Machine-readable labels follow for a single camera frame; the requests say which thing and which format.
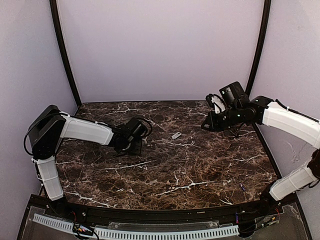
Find black enclosure frame post right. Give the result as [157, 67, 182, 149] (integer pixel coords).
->
[245, 0, 272, 96]

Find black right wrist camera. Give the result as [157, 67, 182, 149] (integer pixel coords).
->
[205, 93, 226, 114]

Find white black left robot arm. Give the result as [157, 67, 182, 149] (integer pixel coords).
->
[23, 105, 148, 201]

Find black front table rail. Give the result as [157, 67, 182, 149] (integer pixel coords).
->
[20, 194, 305, 230]

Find black enclosure frame post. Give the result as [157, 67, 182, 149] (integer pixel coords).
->
[245, 0, 272, 96]
[49, 0, 82, 108]

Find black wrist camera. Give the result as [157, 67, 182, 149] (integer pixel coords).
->
[136, 117, 153, 139]
[205, 93, 226, 114]

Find purple AA battery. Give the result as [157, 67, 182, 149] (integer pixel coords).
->
[235, 212, 239, 224]
[239, 183, 246, 192]

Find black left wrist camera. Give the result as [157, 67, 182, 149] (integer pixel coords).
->
[136, 117, 153, 139]

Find white remote battery cover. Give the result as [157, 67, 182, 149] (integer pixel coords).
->
[171, 132, 182, 140]

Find black enclosure frame post left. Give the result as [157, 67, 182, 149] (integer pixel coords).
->
[49, 0, 82, 108]

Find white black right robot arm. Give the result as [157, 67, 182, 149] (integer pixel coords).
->
[201, 81, 320, 202]

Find white slotted cable duct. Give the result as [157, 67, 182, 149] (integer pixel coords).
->
[32, 213, 240, 240]

